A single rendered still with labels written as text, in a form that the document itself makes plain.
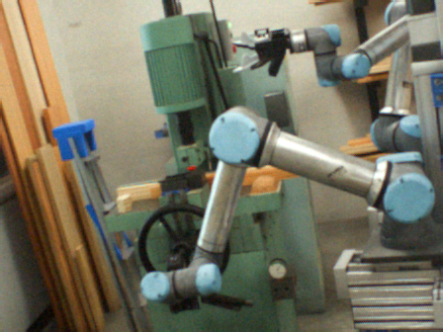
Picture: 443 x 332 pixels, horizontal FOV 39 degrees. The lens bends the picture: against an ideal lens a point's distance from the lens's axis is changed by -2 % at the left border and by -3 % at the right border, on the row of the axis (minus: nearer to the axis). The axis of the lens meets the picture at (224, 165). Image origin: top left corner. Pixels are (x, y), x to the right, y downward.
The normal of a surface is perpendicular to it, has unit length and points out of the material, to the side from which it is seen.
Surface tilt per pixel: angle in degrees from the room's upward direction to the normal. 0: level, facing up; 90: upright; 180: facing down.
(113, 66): 90
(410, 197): 94
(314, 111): 90
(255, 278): 90
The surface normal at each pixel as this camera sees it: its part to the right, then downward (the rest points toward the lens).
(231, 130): -0.29, 0.18
